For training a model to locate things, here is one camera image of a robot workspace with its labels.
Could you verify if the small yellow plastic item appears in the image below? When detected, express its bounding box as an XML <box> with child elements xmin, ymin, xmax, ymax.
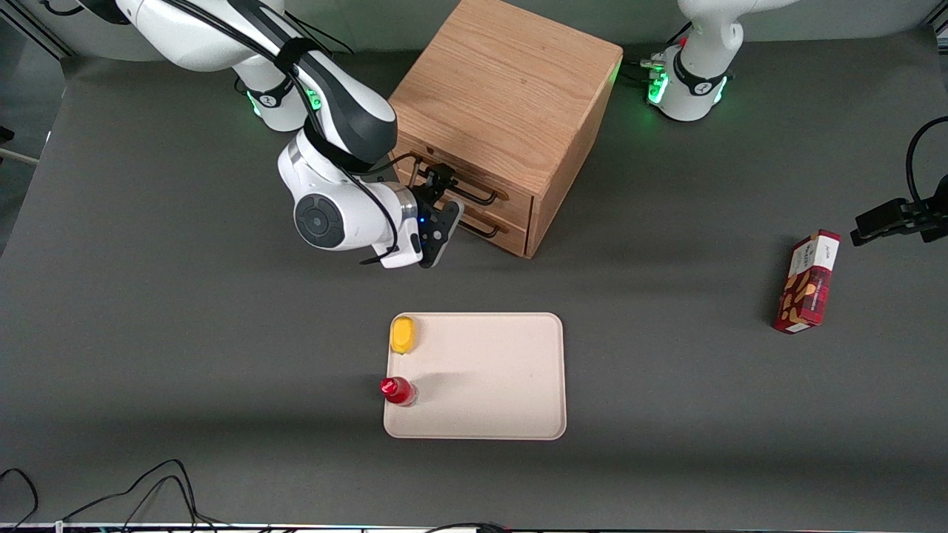
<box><xmin>390</xmin><ymin>316</ymin><xmax>417</xmax><ymax>356</ymax></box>

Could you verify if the wooden drawer front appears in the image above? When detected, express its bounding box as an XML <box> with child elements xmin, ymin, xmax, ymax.
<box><xmin>391</xmin><ymin>133</ymin><xmax>535</xmax><ymax>229</ymax></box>
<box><xmin>415</xmin><ymin>174</ymin><xmax>531</xmax><ymax>258</ymax></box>

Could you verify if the black base connector cable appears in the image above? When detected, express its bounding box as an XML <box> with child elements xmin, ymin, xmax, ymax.
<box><xmin>296</xmin><ymin>15</ymin><xmax>355</xmax><ymax>56</ymax></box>
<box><xmin>621</xmin><ymin>21</ymin><xmax>693</xmax><ymax>84</ymax></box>

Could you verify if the black metal drawer handle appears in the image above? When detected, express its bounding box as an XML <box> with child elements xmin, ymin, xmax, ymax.
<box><xmin>410</xmin><ymin>152</ymin><xmax>512</xmax><ymax>206</ymax></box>
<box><xmin>455</xmin><ymin>204</ymin><xmax>512</xmax><ymax>240</ymax></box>

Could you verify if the wooden drawer cabinet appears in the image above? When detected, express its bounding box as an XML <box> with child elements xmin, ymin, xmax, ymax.
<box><xmin>388</xmin><ymin>0</ymin><xmax>624</xmax><ymax>260</ymax></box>

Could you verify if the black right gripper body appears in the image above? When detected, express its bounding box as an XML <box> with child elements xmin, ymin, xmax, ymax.
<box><xmin>411</xmin><ymin>188</ymin><xmax>444</xmax><ymax>269</ymax></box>

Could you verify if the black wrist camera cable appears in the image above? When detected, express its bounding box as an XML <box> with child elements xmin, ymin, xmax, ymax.
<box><xmin>905</xmin><ymin>115</ymin><xmax>948</xmax><ymax>209</ymax></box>
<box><xmin>167</xmin><ymin>0</ymin><xmax>404</xmax><ymax>267</ymax></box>

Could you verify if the dark metal frame rail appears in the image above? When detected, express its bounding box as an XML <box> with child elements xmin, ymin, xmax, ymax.
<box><xmin>11</xmin><ymin>0</ymin><xmax>75</xmax><ymax>60</ymax></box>

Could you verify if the small red bottle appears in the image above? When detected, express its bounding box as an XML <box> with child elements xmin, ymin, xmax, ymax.
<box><xmin>380</xmin><ymin>376</ymin><xmax>419</xmax><ymax>408</ymax></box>

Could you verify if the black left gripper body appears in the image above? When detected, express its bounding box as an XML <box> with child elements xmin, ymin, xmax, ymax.
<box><xmin>921</xmin><ymin>173</ymin><xmax>948</xmax><ymax>243</ymax></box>

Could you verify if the thin black floor cable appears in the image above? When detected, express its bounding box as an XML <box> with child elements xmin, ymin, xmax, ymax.
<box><xmin>63</xmin><ymin>459</ymin><xmax>201</xmax><ymax>528</ymax></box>
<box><xmin>111</xmin><ymin>475</ymin><xmax>245</xmax><ymax>531</ymax></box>
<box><xmin>0</xmin><ymin>468</ymin><xmax>39</xmax><ymax>531</ymax></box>
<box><xmin>426</xmin><ymin>521</ymin><xmax>512</xmax><ymax>533</ymax></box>

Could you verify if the red plaid shortbread box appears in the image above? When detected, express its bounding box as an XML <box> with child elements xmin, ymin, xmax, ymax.
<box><xmin>772</xmin><ymin>229</ymin><xmax>842</xmax><ymax>335</ymax></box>

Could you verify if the beige plastic tray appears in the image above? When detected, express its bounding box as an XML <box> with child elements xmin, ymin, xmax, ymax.
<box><xmin>383</xmin><ymin>312</ymin><xmax>568</xmax><ymax>441</ymax></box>

